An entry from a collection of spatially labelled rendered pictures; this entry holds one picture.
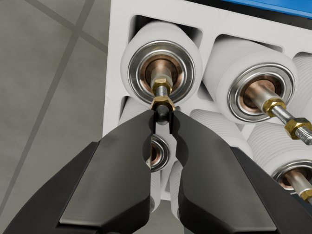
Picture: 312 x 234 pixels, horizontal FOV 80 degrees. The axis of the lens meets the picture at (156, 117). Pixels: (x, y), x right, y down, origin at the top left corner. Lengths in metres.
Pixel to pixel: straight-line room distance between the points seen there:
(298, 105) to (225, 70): 0.12
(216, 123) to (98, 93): 0.33
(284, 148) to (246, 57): 0.17
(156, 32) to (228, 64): 0.09
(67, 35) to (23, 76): 0.17
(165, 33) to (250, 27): 0.13
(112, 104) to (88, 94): 0.22
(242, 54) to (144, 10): 0.13
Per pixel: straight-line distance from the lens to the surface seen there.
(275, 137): 0.37
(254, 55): 0.24
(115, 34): 0.28
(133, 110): 0.29
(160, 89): 0.17
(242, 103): 0.25
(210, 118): 0.32
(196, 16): 0.28
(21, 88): 0.61
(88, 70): 0.51
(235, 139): 0.29
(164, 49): 0.21
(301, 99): 0.31
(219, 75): 0.25
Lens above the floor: 0.46
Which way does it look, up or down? 59 degrees down
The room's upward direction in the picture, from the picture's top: 178 degrees counter-clockwise
